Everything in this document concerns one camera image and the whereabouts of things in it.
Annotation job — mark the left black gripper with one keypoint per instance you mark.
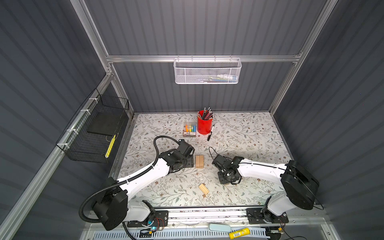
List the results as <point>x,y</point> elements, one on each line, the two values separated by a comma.
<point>190,161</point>

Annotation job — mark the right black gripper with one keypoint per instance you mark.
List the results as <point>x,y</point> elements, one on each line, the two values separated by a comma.
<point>222,181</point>

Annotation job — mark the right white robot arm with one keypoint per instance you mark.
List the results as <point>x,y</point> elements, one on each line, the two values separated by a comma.
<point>299,186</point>

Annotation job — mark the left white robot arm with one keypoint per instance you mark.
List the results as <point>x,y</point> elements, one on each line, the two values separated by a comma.
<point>112,203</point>

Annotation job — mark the ridged wood block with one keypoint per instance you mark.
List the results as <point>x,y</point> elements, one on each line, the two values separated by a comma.
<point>204,189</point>

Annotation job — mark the clear box coloured chalks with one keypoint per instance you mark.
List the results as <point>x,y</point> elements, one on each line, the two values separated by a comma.
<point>190,129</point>

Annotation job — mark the black marker pen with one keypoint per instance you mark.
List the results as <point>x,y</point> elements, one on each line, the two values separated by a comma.
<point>211,132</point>

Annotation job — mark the red pencil cup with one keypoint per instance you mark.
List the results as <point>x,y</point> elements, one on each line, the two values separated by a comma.
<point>203,126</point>

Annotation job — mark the light blue eraser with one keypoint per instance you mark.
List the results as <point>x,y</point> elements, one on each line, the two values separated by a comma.
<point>215,227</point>

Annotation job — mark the yellow glue stick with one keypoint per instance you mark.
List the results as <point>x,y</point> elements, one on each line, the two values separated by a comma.
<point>239,233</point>

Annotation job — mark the yellow ruler in basket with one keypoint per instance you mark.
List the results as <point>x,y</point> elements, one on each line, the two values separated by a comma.
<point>110,147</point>

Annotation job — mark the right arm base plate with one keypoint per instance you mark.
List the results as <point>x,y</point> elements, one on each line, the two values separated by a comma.
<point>257,216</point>

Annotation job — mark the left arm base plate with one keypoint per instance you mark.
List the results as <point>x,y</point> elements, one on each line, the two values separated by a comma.
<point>158,219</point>

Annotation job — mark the white vented cable duct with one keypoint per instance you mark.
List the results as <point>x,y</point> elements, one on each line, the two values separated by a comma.
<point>179,234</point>

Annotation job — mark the white wire mesh basket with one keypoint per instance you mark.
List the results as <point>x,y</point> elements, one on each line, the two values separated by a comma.
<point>209,71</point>

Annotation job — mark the black wire wall basket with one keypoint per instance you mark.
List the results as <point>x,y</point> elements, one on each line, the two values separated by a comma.
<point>89,138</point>

